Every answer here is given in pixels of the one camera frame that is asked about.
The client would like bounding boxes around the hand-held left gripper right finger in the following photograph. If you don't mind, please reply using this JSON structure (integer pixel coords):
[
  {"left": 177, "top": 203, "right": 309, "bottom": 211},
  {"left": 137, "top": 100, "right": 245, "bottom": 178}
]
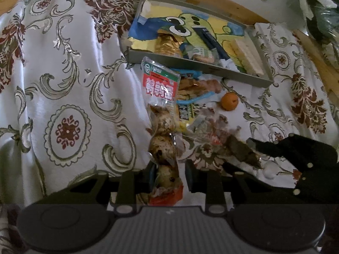
[{"left": 185, "top": 159, "right": 294, "bottom": 215}]

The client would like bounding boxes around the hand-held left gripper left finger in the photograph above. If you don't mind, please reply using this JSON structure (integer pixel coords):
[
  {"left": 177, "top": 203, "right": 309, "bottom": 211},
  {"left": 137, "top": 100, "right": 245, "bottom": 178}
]
[{"left": 50, "top": 163, "right": 158, "bottom": 216}]

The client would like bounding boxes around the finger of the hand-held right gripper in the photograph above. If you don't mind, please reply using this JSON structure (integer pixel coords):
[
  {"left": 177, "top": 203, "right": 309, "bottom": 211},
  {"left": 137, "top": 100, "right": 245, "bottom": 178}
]
[
  {"left": 222, "top": 162, "right": 300, "bottom": 187},
  {"left": 246, "top": 137, "right": 293, "bottom": 162}
]

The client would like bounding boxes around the clear packet of brown cakes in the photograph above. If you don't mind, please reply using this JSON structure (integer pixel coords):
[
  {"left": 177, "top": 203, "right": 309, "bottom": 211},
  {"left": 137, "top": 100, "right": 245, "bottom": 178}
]
[{"left": 187, "top": 108, "right": 263, "bottom": 170}]

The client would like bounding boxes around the red label quail egg packet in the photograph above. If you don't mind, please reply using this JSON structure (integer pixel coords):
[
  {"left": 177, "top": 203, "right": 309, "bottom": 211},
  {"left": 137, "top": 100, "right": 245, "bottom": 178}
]
[{"left": 141, "top": 56, "right": 185, "bottom": 207}]

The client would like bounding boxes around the white rice cracker packet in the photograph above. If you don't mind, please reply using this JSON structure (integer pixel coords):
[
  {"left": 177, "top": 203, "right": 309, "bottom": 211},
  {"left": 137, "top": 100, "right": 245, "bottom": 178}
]
[{"left": 230, "top": 38, "right": 265, "bottom": 77}]

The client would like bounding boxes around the grey tray with frog painting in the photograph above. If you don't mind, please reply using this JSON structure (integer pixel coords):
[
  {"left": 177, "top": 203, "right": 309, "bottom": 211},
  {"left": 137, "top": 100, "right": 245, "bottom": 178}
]
[{"left": 120, "top": 0, "right": 275, "bottom": 88}]

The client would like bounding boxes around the orange tangerine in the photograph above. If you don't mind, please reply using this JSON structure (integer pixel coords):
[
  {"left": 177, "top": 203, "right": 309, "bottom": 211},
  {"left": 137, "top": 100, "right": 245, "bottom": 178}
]
[{"left": 221, "top": 92, "right": 240, "bottom": 111}]

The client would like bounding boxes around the yellow snack packet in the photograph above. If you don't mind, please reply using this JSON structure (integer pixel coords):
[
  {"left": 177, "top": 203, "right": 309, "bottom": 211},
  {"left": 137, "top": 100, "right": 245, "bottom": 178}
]
[{"left": 177, "top": 103, "right": 203, "bottom": 133}]

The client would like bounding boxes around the blue edged bread packet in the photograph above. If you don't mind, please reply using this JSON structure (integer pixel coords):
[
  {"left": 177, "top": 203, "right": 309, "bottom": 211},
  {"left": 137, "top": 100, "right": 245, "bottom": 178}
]
[{"left": 176, "top": 69, "right": 223, "bottom": 105}]

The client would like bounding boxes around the crumpled white wrapper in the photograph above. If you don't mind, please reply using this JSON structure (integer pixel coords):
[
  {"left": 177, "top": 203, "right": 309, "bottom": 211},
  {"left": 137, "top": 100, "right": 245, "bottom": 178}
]
[{"left": 219, "top": 58, "right": 237, "bottom": 71}]

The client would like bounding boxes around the green white cookie packet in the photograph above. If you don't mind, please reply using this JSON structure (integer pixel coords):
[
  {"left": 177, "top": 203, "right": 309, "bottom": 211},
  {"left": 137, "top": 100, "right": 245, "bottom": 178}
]
[{"left": 185, "top": 45, "right": 216, "bottom": 64}]

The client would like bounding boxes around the dark blue snack packet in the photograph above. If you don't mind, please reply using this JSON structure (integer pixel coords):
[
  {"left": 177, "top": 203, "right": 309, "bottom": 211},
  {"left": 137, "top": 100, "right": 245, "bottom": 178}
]
[{"left": 199, "top": 26, "right": 231, "bottom": 60}]

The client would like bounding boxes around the gold wrapped snack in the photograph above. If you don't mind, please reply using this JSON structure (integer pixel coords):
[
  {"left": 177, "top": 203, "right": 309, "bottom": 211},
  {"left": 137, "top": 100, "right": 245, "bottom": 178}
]
[{"left": 154, "top": 32, "right": 184, "bottom": 58}]

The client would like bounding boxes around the printed floral blanket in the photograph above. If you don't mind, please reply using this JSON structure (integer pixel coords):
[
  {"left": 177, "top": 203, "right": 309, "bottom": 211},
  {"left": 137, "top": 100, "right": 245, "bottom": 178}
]
[{"left": 0, "top": 0, "right": 339, "bottom": 254}]

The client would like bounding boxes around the plastic bag of clothes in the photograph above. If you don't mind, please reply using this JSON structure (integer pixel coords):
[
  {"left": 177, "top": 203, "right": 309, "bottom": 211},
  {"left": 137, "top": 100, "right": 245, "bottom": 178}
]
[{"left": 298, "top": 0, "right": 339, "bottom": 51}]

